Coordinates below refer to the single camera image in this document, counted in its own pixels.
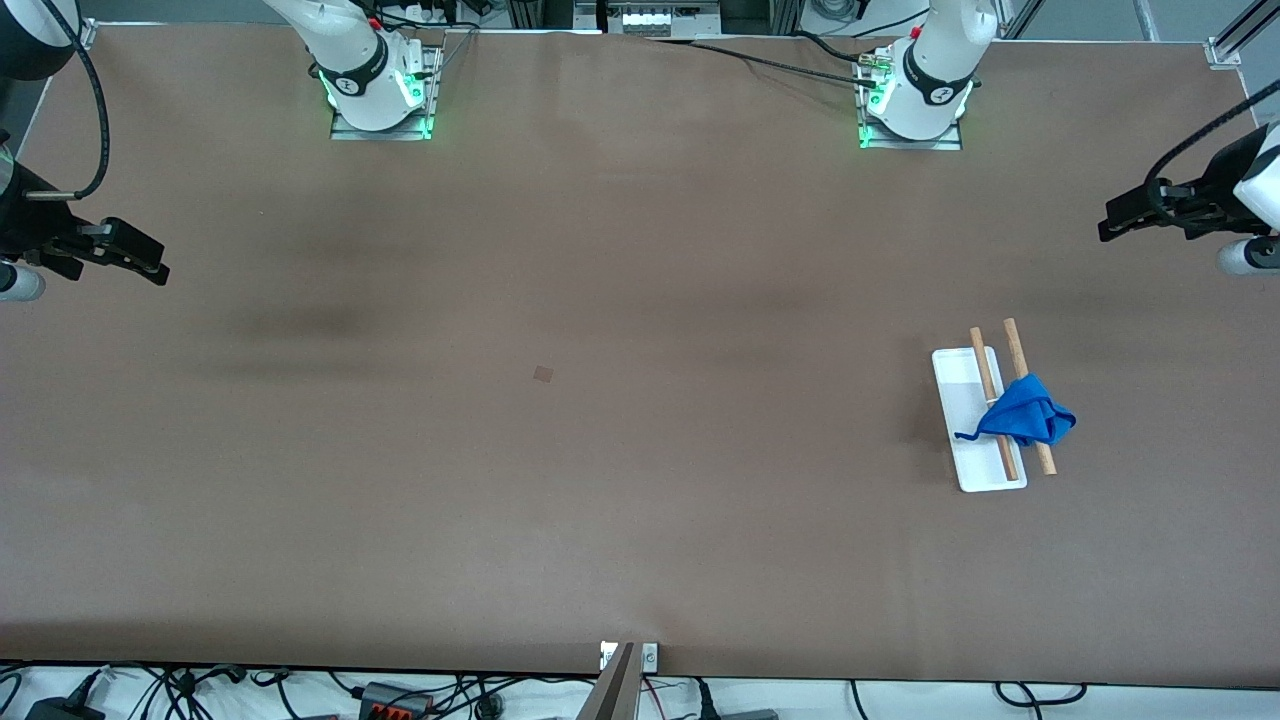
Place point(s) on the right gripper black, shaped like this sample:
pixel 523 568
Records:
pixel 22 222

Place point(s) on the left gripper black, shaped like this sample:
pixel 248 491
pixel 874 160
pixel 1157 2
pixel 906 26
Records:
pixel 1213 193

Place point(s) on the blue towel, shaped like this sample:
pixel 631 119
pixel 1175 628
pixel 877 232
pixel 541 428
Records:
pixel 1025 415

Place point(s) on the white rack with wooden rods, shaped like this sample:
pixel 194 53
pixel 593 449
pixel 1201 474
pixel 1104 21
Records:
pixel 975 470

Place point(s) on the black power adapter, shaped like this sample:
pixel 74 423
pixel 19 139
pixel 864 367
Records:
pixel 60 710

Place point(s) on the white power strip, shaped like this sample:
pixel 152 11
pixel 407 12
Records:
pixel 660 18

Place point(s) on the black box with orange connectors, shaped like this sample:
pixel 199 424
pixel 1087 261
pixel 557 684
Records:
pixel 395 700

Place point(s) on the grey flat box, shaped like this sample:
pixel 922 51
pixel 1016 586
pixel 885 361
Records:
pixel 750 715

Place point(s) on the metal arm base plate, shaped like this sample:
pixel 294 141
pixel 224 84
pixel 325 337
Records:
pixel 910 145
pixel 380 134

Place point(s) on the grey camera support pole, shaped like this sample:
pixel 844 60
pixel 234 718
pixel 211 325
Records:
pixel 612 690

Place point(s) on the white metal bracket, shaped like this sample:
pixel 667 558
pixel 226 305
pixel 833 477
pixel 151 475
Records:
pixel 650 657

